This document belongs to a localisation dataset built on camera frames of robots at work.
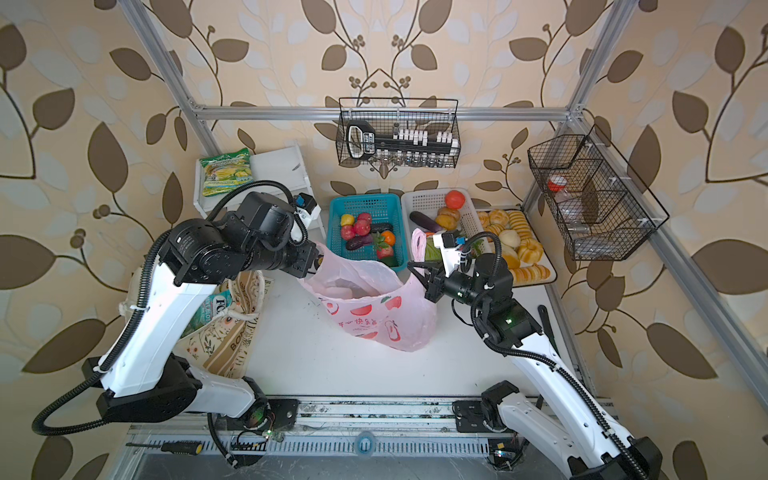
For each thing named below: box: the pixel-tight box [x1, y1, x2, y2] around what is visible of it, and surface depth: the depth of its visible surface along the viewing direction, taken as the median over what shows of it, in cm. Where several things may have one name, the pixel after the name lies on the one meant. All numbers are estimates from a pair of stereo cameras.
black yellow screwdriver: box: [125, 441, 203, 455], surface depth 70 cm
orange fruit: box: [381, 230, 396, 247], surface depth 107 cm
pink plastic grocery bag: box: [298, 244, 437, 352], surface depth 75 cm
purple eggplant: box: [409, 211, 442, 233], surface depth 114 cm
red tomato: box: [445, 190, 466, 209], surface depth 114 cm
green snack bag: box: [199, 148, 254, 197], surface depth 82 cm
